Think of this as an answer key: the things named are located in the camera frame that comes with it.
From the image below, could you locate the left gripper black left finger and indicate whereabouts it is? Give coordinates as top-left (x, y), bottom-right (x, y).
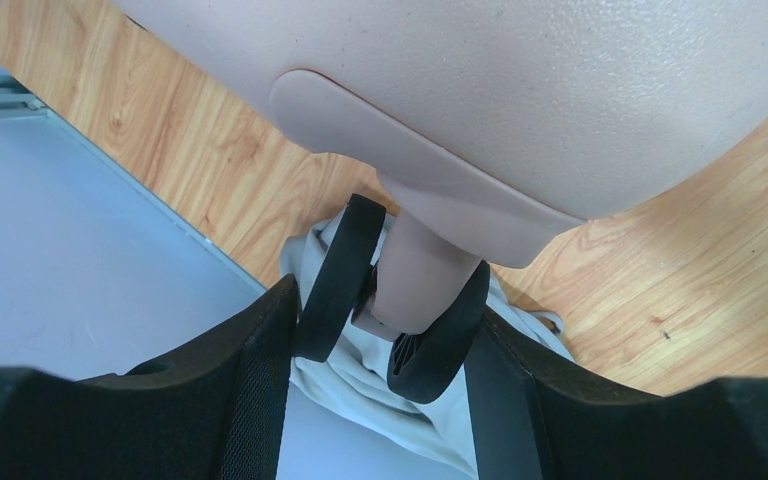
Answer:
top-left (0, 276), bottom-right (299, 479)

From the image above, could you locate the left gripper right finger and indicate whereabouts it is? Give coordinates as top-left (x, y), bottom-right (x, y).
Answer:
top-left (465, 312), bottom-right (768, 479)

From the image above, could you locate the pink hard-shell suitcase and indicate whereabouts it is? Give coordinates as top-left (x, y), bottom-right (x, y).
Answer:
top-left (108, 0), bottom-right (768, 405)

